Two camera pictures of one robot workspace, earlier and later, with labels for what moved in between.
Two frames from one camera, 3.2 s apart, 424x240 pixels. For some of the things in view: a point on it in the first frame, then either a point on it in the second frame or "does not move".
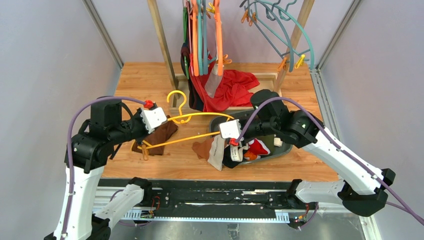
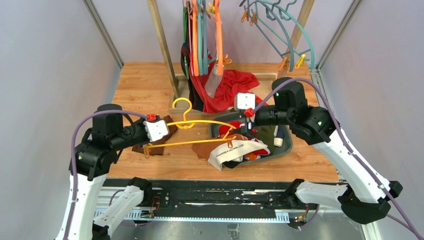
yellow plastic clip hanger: x=145 y=148 → x=189 y=124
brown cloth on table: x=159 y=135 does not move
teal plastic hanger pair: x=204 y=60 does not move
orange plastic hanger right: x=218 y=25 does not move
